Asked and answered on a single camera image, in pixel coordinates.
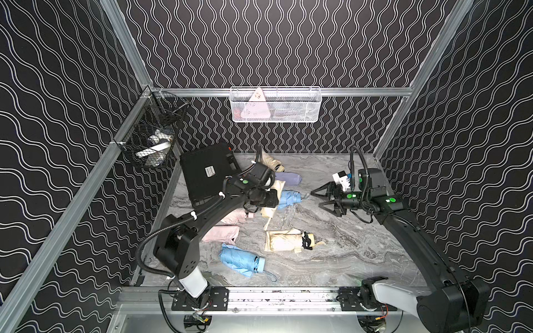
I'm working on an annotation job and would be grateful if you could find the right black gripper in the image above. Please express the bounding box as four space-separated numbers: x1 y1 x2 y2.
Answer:
308 185 366 216

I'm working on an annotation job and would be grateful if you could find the cream sleeved umbrella front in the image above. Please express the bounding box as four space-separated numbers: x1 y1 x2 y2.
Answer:
261 180 285 231

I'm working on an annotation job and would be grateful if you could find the light blue sleeve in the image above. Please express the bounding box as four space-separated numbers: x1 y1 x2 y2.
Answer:
277 190 310 210

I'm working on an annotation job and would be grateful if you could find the lavender umbrella sleeve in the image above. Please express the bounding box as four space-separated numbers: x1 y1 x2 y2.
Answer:
276 172 302 186

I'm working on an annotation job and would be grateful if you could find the pink umbrella sleeve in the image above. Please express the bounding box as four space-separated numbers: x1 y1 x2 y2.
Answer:
202 225 240 245

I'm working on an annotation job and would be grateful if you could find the beige umbrella with wooden handle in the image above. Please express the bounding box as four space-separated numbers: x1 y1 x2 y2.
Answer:
265 228 326 253

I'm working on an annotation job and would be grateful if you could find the light blue umbrella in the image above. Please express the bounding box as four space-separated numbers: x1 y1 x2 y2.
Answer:
219 244 278 282

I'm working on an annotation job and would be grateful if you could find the pink sleeved umbrella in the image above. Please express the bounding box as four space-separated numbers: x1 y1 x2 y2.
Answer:
221 208 255 225

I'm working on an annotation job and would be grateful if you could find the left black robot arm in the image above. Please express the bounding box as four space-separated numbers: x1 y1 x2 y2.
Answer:
135 162 279 298

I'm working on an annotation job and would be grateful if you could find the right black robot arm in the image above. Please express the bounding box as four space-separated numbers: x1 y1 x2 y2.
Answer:
311 168 490 332

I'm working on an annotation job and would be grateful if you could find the beige umbrella at back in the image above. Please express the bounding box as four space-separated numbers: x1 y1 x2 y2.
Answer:
261 151 285 172

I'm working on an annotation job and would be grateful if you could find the black tool case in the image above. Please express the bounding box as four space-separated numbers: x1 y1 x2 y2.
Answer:
180 142 242 208

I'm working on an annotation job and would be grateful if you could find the pink triangle card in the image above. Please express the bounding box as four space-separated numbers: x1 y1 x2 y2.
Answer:
240 87 271 122

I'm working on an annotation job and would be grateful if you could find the white roll in basket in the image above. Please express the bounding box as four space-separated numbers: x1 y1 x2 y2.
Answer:
135 129 174 167

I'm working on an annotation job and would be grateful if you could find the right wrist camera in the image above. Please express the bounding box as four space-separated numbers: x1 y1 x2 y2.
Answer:
333 171 353 192

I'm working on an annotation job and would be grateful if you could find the white wire basket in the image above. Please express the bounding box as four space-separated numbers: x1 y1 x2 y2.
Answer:
229 86 323 123

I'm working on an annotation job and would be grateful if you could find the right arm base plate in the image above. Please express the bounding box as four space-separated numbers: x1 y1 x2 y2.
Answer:
336 287 398 313

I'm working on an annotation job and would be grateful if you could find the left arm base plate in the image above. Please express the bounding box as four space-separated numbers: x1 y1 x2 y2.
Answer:
172 287 230 312

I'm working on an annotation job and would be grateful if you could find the black wire basket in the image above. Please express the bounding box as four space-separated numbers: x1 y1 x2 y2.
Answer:
118 92 191 169

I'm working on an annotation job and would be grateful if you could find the aluminium front rail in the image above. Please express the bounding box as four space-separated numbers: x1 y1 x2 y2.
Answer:
117 287 401 316

